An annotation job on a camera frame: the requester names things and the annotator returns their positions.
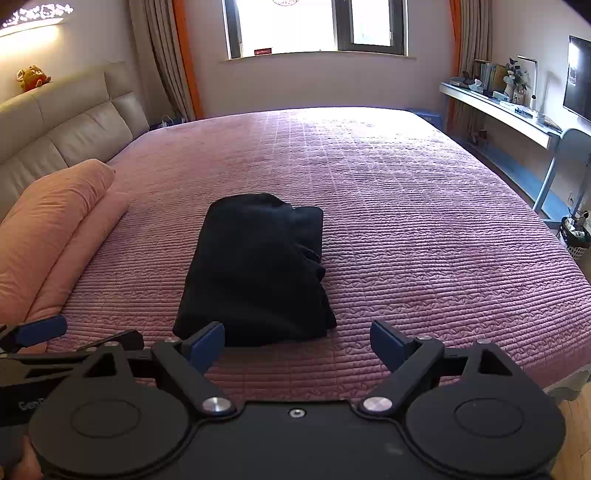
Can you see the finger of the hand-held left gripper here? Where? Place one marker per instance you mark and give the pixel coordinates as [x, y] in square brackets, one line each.
[46, 357]
[41, 331]

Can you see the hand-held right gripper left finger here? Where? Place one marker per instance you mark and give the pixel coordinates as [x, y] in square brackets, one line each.
[207, 345]

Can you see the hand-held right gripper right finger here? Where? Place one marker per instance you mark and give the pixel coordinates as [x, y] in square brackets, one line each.
[385, 345]

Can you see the dark striped track pants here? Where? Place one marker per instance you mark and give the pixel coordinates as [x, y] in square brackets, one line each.
[254, 267]

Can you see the person's left hand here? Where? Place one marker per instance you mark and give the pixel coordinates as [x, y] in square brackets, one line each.
[23, 464]

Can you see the pink pillow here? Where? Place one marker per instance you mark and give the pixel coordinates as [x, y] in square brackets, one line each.
[78, 263]
[51, 212]

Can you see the pink quilted bedspread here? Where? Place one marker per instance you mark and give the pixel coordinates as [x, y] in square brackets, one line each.
[392, 207]

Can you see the beige padded headboard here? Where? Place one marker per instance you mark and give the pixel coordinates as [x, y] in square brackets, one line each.
[69, 120]

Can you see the blue low shelf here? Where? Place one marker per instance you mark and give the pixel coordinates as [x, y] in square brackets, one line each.
[512, 173]

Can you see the white waste basket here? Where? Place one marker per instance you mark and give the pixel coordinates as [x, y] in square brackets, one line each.
[575, 242]

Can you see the white power strip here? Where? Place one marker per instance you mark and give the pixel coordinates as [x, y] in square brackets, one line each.
[166, 123]

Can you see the blue storage box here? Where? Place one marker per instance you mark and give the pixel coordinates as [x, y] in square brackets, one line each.
[429, 114]

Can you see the orange plush toy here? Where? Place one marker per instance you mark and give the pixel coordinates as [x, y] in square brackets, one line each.
[31, 78]

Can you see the blue-grey chair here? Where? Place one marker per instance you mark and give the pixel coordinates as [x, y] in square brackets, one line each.
[570, 143]

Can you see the flat book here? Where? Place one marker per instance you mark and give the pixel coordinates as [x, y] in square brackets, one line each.
[548, 121]

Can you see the row of books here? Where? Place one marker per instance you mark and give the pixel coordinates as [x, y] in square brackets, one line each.
[489, 76]

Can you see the beige curtain with orange edge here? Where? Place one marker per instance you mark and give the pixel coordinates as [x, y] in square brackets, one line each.
[471, 46]
[157, 60]

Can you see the flower vase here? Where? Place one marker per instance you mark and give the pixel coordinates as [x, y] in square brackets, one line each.
[510, 81]

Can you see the small red sign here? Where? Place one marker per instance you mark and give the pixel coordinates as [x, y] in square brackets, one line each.
[262, 51]

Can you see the white picture board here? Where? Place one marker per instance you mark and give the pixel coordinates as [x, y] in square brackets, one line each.
[531, 78]

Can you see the window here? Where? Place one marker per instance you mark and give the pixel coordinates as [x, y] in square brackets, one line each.
[286, 23]

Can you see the wall outlet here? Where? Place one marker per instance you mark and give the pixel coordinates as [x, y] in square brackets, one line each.
[571, 198]

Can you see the white wall shelf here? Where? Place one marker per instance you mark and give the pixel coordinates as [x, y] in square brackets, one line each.
[503, 117]

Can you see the glowing wall light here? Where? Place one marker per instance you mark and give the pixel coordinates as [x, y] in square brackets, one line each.
[32, 21]

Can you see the wall-mounted television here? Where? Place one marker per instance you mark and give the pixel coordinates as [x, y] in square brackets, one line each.
[579, 78]

